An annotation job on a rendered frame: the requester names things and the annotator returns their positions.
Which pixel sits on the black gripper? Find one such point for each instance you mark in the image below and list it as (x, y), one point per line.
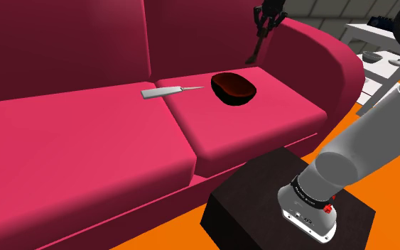
(273, 7)

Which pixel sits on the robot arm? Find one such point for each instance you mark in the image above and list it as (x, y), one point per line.
(376, 131)

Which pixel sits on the dark red bowl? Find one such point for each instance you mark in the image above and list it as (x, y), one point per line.
(233, 88)

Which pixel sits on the white table with shelf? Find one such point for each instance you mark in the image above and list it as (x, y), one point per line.
(381, 71)

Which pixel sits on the grey knife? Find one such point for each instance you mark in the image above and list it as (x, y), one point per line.
(161, 91)

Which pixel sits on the dark robot stand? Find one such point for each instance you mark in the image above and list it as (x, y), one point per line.
(248, 194)

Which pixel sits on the pink sofa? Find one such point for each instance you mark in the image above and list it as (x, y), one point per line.
(82, 138)

